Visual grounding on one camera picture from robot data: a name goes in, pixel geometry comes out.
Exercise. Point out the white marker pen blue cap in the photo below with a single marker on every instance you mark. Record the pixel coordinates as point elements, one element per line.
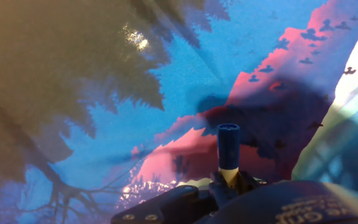
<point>228,146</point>

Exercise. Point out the blue landscape printed cloth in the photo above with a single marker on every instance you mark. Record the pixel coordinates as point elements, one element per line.
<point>197,62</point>

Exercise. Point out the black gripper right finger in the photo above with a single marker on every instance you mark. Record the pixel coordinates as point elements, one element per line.
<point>249,181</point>

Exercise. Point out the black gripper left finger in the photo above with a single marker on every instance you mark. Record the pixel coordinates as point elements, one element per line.
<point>172,202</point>

